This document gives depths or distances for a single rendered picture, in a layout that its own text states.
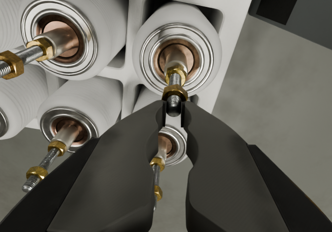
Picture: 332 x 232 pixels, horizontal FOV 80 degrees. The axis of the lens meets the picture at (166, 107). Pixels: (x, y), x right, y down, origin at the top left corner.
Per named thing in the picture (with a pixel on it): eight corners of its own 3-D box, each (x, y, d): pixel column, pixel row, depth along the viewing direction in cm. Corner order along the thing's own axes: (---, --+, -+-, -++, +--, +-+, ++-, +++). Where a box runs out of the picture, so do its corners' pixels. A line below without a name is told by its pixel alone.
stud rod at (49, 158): (66, 134, 25) (27, 186, 18) (70, 139, 25) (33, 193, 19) (60, 135, 25) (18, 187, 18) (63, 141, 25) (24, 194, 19)
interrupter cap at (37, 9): (11, 36, 20) (6, 38, 20) (48, -24, 17) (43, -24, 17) (73, 86, 23) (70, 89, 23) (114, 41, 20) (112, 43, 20)
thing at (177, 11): (172, 64, 40) (167, 115, 24) (140, 23, 36) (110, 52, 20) (214, 33, 36) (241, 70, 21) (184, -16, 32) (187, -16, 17)
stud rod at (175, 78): (172, 74, 19) (168, 119, 13) (169, 64, 19) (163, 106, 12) (182, 71, 19) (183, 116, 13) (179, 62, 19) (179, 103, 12)
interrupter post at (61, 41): (46, 38, 20) (24, 47, 18) (58, 21, 19) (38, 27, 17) (66, 55, 21) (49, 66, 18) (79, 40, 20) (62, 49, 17)
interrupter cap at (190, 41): (169, 104, 24) (169, 107, 23) (125, 53, 21) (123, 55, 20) (227, 67, 21) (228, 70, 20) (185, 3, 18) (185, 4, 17)
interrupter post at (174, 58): (174, 75, 22) (173, 89, 19) (160, 58, 21) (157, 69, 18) (192, 62, 21) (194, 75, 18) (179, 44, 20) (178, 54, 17)
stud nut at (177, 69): (167, 86, 18) (167, 90, 17) (162, 69, 17) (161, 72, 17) (188, 80, 18) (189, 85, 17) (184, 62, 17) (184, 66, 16)
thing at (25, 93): (80, 89, 44) (26, 145, 28) (37, 86, 44) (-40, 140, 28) (71, 44, 38) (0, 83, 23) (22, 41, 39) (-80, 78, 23)
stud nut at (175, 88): (164, 108, 15) (164, 114, 14) (157, 88, 14) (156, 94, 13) (190, 102, 14) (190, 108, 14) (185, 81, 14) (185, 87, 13)
